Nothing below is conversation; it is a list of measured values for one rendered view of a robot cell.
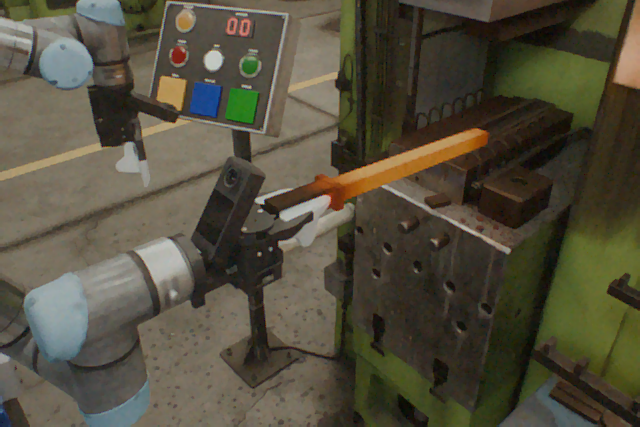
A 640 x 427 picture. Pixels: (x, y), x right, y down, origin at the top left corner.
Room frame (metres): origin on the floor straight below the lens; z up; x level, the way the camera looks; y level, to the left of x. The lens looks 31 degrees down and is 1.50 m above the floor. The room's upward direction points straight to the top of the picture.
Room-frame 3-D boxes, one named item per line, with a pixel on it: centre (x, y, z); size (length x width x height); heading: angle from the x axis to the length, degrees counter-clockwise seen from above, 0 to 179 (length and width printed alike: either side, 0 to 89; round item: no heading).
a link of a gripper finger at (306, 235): (0.57, 0.02, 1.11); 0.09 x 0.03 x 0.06; 129
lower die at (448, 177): (1.13, -0.36, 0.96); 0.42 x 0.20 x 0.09; 131
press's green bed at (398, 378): (1.10, -0.41, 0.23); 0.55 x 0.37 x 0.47; 131
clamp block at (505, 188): (0.90, -0.37, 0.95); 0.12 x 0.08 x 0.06; 131
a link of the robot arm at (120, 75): (1.01, 0.40, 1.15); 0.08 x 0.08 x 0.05
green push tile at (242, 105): (1.20, 0.19, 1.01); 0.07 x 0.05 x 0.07; 66
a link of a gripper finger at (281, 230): (0.54, 0.05, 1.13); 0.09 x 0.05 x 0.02; 129
